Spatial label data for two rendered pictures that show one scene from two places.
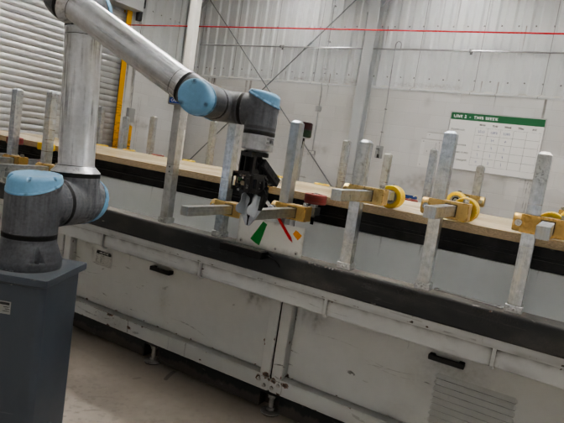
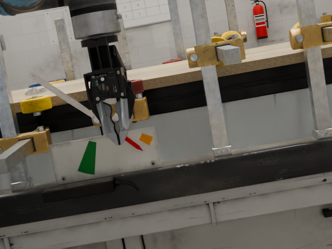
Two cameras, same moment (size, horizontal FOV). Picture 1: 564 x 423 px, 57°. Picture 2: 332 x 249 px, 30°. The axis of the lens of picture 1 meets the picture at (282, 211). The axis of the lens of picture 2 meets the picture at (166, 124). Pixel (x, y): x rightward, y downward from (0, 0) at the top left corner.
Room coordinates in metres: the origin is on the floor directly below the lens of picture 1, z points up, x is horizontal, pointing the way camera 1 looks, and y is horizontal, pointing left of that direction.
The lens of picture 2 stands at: (0.36, 0.54, 1.01)
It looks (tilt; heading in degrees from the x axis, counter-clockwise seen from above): 8 degrees down; 334
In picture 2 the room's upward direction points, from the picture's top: 10 degrees counter-clockwise
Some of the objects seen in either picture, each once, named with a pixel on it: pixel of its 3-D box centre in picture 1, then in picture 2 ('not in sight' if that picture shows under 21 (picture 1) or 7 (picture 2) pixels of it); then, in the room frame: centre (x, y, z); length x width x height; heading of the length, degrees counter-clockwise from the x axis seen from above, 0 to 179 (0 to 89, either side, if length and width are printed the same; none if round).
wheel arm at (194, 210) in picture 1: (224, 210); (24, 147); (1.82, 0.20, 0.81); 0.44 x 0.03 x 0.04; 151
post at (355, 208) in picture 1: (354, 216); (211, 85); (1.64, -0.23, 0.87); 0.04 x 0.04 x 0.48; 61
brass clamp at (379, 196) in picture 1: (364, 194); (215, 53); (1.63, -0.25, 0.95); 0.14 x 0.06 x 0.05; 61
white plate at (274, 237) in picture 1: (268, 235); (105, 155); (1.75, 0.03, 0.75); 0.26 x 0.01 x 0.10; 61
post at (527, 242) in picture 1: (527, 240); not in sight; (1.40, -0.67, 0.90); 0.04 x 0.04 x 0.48; 61
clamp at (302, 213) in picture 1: (290, 211); (120, 112); (1.75, -0.03, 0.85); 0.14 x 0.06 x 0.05; 61
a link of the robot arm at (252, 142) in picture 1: (258, 143); (98, 26); (1.48, 0.09, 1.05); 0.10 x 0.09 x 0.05; 61
